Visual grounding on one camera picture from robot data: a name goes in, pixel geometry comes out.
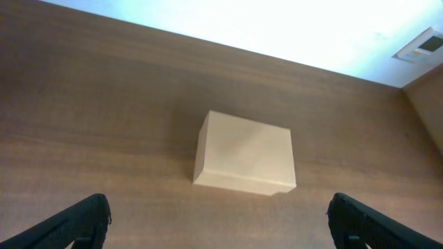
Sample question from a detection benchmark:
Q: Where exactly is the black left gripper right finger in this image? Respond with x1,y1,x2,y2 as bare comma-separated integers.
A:
327,192,442,249

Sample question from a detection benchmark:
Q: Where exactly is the cardboard box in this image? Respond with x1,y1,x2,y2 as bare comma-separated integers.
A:
192,111,296,196

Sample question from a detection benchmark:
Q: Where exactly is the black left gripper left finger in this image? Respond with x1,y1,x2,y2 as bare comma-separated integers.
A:
1,194,111,249

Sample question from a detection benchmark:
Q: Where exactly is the white wall device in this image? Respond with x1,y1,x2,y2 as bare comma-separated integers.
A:
393,27,442,64

